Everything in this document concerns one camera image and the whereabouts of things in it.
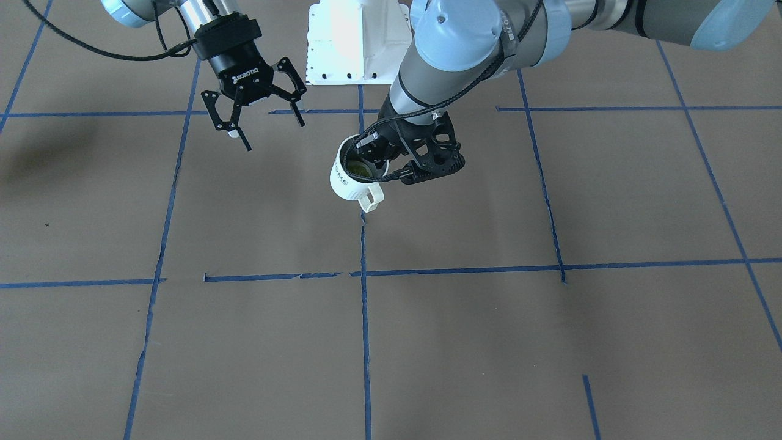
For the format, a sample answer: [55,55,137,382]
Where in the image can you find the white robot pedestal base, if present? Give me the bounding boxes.
[305,1,412,86]

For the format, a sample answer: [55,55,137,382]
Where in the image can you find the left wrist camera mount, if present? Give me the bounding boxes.
[394,112,466,185]

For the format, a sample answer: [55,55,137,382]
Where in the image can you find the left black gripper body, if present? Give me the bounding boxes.
[354,98,446,163]

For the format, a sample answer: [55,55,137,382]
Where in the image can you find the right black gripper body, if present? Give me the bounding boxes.
[194,16,274,106]

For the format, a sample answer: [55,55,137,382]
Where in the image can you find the white ribbed mug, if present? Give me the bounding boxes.
[329,136,389,213]

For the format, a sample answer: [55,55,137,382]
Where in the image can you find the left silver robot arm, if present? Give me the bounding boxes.
[348,1,773,163]

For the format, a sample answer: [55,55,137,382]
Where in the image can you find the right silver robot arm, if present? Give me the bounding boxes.
[101,1,307,150]

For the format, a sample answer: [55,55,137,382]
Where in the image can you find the yellow lemon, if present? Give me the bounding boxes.
[345,161,375,183]

